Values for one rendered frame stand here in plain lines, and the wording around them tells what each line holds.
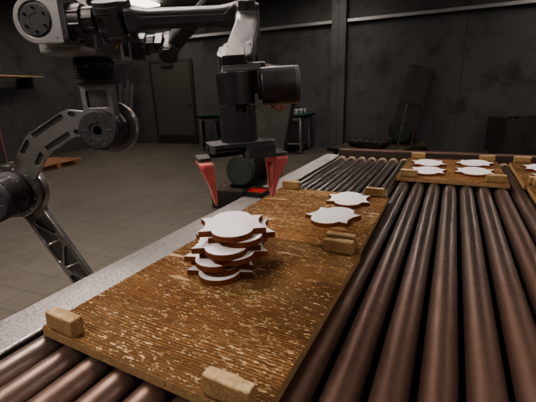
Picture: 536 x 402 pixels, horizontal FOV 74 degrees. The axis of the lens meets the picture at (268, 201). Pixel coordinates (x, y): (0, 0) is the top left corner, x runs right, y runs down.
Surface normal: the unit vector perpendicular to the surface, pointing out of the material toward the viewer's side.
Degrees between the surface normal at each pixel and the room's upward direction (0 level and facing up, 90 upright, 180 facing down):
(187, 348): 0
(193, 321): 0
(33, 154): 90
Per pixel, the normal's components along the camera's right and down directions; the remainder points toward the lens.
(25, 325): -0.04, -0.96
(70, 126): -0.03, 0.29
